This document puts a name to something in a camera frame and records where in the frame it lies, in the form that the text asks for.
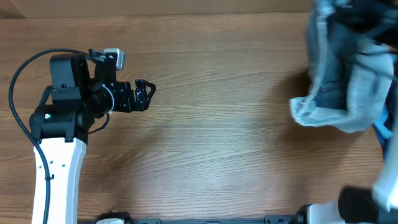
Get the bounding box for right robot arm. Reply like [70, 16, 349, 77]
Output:
[336, 1, 397, 223]

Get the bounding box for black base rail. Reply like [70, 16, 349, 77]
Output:
[78, 215, 299, 224]

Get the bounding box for blue denim garment pile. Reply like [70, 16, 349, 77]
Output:
[373, 105, 395, 160]

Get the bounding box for light blue denim shorts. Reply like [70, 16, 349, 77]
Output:
[290, 1, 397, 133]

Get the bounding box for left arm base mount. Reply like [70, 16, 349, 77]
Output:
[95, 211, 134, 224]

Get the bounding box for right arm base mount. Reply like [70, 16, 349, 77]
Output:
[296, 201, 346, 224]

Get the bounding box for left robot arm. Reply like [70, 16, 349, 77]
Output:
[29, 49, 156, 223]

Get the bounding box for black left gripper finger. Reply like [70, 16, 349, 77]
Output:
[135, 79, 156, 103]
[134, 89, 149, 111]

